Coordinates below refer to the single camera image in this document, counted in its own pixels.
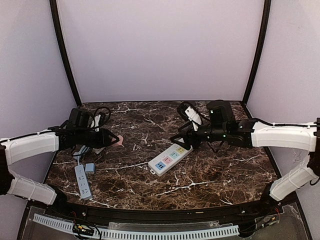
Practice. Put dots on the small circuit board left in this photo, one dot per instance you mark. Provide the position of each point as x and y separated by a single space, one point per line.
82 229

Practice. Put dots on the blue power strip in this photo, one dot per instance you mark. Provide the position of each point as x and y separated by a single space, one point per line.
82 182

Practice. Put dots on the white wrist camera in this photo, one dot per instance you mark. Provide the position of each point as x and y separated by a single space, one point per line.
194 118
98 121

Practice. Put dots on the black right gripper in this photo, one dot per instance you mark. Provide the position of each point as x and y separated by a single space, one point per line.
190 136

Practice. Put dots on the white multicolour power strip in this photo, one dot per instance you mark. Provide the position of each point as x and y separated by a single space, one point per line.
166 160

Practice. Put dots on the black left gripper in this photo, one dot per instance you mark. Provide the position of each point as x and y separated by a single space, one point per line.
99 137

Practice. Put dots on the black front rail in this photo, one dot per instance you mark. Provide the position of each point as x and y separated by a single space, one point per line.
237 214

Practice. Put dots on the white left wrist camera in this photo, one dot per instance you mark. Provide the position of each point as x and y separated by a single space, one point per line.
98 121

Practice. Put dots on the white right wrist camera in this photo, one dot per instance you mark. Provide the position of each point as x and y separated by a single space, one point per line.
194 118

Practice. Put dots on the white slotted cable duct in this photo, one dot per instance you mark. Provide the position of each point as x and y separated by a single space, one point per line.
123 231

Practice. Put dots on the right black frame post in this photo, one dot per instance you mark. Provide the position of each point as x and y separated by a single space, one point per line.
258 51

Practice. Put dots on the blue plug adapter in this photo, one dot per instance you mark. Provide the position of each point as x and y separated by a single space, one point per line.
90 168

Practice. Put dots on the black frame post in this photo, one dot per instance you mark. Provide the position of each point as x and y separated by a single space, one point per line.
258 51
63 52

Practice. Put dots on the pink cube socket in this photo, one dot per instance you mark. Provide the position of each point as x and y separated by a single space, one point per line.
120 142

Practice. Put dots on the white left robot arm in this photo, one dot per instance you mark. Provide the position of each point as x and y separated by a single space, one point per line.
19 148

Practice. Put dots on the left black frame post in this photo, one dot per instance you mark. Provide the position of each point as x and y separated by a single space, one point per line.
63 52

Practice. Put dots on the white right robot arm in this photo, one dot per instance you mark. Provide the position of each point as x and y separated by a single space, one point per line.
254 133

